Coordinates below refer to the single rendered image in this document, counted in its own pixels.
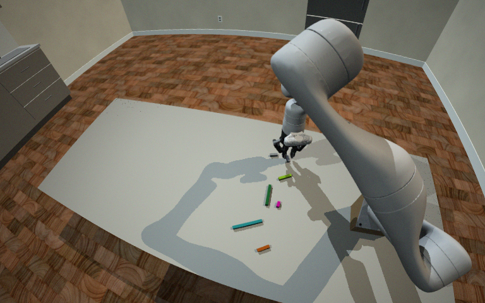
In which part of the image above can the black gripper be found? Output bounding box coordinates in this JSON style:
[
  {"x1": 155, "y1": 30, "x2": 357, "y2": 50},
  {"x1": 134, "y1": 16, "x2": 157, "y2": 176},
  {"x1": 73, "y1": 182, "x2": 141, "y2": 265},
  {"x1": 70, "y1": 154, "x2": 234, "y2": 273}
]
[{"x1": 273, "y1": 130, "x2": 306, "y2": 159}]

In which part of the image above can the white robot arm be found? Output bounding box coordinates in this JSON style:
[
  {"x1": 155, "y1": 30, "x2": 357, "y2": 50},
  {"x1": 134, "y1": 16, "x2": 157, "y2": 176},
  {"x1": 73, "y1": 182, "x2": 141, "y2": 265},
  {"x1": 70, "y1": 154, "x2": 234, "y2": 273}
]
[{"x1": 270, "y1": 19, "x2": 472, "y2": 293}]

